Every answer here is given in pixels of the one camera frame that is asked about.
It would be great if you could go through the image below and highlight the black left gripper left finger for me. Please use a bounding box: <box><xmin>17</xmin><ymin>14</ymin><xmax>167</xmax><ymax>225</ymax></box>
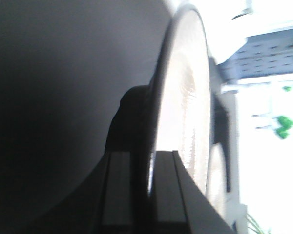
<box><xmin>17</xmin><ymin>151</ymin><xmax>134</xmax><ymax>234</ymax></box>

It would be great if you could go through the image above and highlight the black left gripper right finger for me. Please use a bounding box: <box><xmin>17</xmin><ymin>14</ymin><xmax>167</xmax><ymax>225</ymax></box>
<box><xmin>153</xmin><ymin>151</ymin><xmax>234</xmax><ymax>234</ymax></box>

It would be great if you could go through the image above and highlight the white gooseneck lab faucet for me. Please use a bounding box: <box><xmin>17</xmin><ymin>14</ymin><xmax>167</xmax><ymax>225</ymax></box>
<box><xmin>251</xmin><ymin>82</ymin><xmax>293</xmax><ymax>140</ymax></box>

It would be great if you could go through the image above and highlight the beige round plate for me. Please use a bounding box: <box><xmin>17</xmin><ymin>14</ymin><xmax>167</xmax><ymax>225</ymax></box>
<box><xmin>105</xmin><ymin>5</ymin><xmax>212</xmax><ymax>195</ymax></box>
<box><xmin>206</xmin><ymin>143</ymin><xmax>227</xmax><ymax>218</ymax></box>

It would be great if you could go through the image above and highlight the blue pegboard drying rack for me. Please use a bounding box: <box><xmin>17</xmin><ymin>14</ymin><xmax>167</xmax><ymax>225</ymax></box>
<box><xmin>217</xmin><ymin>29</ymin><xmax>293</xmax><ymax>84</ymax></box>

